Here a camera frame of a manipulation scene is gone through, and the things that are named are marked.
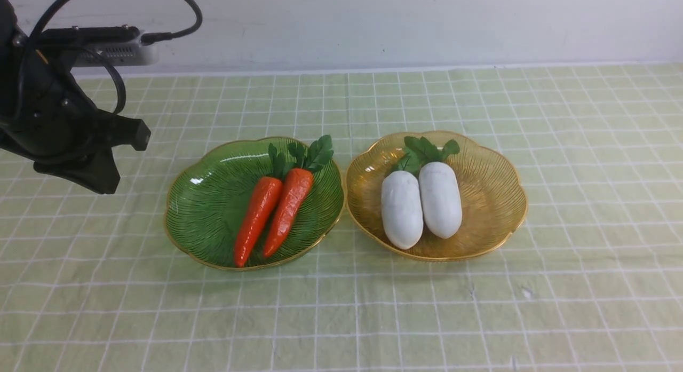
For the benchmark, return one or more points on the white toy radish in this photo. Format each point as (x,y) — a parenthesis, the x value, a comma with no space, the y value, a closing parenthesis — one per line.
(438,185)
(402,213)

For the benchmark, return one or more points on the orange toy carrot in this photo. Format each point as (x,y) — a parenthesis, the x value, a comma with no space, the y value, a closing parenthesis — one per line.
(264,198)
(297,185)

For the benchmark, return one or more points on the green checked tablecloth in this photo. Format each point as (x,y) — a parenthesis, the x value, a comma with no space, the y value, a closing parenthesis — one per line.
(590,282)

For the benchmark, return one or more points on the amber ribbed plastic plate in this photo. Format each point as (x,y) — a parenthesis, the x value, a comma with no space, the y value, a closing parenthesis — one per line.
(494,202)

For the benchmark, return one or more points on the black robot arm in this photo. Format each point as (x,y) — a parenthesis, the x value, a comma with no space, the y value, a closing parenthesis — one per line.
(12,34)

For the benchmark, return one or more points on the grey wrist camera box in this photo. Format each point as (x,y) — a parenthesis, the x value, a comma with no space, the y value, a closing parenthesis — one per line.
(121,45)

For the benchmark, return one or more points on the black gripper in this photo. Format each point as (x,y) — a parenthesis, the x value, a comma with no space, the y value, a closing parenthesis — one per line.
(46,117)

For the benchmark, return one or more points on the green ribbed plastic plate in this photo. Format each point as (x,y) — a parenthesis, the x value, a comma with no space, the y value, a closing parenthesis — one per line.
(207,203)

